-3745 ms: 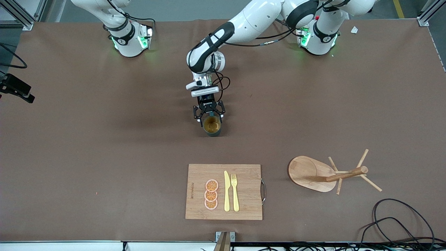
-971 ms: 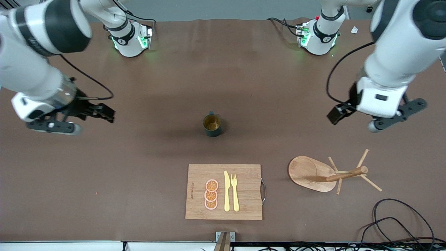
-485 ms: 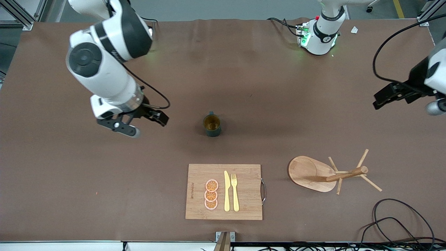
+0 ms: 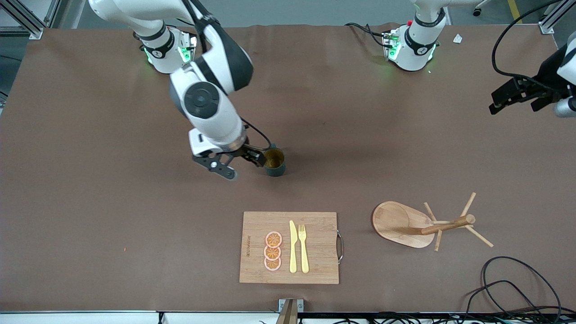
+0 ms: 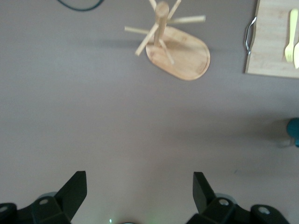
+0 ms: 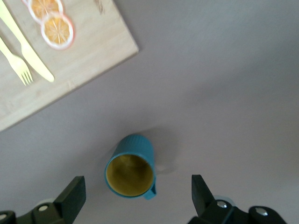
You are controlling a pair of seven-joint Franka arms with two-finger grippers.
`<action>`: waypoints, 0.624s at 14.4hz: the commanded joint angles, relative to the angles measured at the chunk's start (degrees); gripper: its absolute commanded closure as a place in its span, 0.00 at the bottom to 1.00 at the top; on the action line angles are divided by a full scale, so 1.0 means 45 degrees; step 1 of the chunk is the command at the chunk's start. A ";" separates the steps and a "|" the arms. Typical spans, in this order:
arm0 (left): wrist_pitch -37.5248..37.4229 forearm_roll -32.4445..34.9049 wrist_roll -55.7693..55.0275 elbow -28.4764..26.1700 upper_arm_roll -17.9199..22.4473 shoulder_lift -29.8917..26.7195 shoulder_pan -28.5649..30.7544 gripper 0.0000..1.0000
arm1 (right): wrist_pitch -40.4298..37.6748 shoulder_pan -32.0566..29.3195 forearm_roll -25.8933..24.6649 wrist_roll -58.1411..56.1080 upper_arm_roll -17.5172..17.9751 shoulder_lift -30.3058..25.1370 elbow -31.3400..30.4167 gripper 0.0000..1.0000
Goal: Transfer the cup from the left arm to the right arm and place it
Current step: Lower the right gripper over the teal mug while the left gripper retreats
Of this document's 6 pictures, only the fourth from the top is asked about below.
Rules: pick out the wooden mug tree stand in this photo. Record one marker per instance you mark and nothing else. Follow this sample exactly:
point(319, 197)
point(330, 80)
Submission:
point(396, 225)

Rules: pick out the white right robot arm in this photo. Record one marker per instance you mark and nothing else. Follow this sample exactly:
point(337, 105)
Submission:
point(216, 112)

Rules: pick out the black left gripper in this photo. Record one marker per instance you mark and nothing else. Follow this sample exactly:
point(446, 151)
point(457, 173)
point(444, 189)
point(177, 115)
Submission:
point(546, 75)

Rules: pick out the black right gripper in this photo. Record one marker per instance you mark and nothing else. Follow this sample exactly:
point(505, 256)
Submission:
point(243, 151)

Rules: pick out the small white paper scrap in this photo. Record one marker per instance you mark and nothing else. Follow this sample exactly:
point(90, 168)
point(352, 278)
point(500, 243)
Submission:
point(457, 38)

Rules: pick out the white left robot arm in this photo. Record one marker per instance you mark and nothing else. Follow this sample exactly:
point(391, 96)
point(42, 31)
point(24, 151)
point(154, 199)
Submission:
point(418, 45)

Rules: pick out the grey metal bracket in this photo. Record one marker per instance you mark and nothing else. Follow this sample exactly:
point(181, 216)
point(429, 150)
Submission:
point(300, 306)

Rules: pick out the orange slice toy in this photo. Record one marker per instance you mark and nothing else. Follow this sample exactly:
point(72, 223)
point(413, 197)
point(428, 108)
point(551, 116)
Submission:
point(273, 239)
point(272, 253)
point(272, 264)

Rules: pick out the wooden cutting board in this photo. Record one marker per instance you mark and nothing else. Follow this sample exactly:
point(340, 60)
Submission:
point(315, 252)

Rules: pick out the dark teal cup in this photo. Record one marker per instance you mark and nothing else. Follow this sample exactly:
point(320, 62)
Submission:
point(275, 171)

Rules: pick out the aluminium frame profile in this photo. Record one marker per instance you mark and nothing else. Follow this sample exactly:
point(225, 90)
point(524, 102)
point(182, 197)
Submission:
point(546, 27)
point(27, 20)

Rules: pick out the black caster wheel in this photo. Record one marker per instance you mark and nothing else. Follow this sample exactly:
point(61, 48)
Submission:
point(478, 9)

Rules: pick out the yellow plastic knife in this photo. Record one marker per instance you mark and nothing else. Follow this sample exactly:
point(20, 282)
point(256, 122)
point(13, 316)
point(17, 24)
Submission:
point(293, 247)

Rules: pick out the yellow plastic fork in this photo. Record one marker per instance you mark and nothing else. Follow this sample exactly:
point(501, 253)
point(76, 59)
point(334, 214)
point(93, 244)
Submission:
point(303, 252)

